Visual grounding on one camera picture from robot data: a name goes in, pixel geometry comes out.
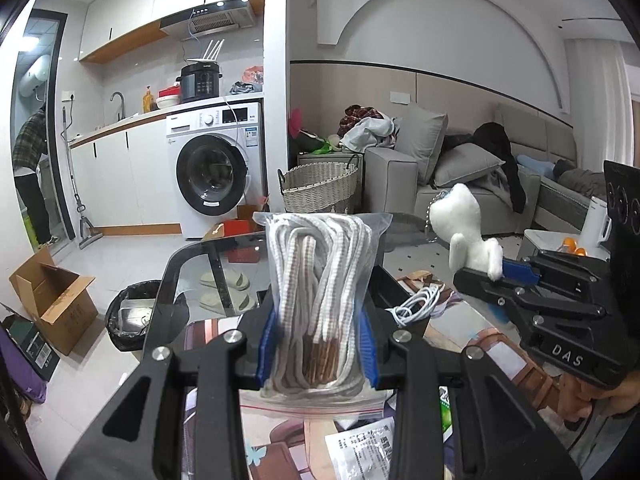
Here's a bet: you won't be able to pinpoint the dark green box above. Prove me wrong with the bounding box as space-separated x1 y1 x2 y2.
0 310 53 382

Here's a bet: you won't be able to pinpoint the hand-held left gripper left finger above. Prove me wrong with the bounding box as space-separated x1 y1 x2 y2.
57 305 281 480

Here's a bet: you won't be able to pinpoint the dark cloth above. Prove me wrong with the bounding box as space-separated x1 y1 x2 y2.
552 159 607 196

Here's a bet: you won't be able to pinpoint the pile of clothes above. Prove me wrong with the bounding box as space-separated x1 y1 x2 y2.
336 104 403 153

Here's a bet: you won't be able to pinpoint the black pressure cooker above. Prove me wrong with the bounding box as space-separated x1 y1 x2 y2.
176 60 222 104

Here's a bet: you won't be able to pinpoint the green and white packet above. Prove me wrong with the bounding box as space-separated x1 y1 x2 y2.
324 385 455 480

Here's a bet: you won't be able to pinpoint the grey pillow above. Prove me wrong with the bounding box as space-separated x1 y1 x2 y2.
432 142 506 190
395 104 449 186

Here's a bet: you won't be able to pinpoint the green bag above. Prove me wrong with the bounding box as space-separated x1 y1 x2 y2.
300 130 335 156

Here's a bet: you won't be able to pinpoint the white router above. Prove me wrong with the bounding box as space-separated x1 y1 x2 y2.
186 39 227 66

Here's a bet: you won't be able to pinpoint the white water heater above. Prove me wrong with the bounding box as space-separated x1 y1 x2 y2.
19 52 53 101

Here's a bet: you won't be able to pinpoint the steel range hood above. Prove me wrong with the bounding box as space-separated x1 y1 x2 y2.
160 0 256 37

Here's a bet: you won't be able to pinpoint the white wall cabinets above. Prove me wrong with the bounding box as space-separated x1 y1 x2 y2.
80 0 266 63

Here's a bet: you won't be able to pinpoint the white cable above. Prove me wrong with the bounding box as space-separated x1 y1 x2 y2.
387 282 443 332

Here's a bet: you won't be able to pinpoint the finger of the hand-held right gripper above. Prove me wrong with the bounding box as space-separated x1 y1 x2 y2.
452 266 608 343
501 252 613 306

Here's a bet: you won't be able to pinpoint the white washing machine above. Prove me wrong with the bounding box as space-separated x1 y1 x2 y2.
166 101 266 240

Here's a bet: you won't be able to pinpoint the bag of white rope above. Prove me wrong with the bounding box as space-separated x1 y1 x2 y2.
252 211 394 418

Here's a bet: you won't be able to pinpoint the red cardboard box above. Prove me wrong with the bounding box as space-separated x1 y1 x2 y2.
222 205 268 240

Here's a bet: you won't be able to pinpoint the open cardboard box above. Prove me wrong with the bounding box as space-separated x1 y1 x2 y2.
9 247 99 357

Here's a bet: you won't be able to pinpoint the wicker basket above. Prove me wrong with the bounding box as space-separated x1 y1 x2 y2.
277 154 362 215

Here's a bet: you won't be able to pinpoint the black garment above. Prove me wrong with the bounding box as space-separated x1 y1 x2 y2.
445 122 528 213

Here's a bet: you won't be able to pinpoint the purple bag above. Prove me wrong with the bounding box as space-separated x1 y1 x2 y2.
0 330 48 406

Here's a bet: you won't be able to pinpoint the white bowl with red lid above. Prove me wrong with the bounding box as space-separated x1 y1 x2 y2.
156 85 182 110

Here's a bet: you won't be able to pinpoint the small grey cabinet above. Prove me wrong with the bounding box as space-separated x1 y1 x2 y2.
297 152 363 171

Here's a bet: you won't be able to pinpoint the person's right hand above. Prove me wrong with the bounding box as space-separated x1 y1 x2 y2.
557 375 640 437

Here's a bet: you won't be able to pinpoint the printed table mat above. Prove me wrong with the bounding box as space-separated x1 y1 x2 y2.
182 272 640 480

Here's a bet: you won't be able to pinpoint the grey sofa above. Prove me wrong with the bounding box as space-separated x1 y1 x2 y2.
362 102 606 241

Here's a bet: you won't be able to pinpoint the light blue cloth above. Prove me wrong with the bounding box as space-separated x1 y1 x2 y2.
516 154 557 177

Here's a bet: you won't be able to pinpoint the flat mop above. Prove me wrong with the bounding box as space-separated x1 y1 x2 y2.
60 106 103 250

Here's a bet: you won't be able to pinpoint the trash bin with black bag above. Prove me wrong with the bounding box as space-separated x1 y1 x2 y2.
105 280 163 353

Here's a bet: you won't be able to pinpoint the white jug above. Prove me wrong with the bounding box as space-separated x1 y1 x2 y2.
580 197 613 248

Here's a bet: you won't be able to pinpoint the beige slipper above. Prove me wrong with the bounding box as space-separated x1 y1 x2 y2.
199 290 256 313
200 270 251 291

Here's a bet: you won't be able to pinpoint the white side table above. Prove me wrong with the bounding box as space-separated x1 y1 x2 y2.
517 229 611 262

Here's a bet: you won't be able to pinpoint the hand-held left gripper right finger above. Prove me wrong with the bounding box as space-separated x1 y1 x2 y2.
357 307 583 480

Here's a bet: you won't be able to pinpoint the white kitchen base cabinets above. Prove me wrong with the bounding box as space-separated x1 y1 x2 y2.
70 110 183 236

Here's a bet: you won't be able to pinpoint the white plush toy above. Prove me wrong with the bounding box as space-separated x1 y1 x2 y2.
425 182 503 281

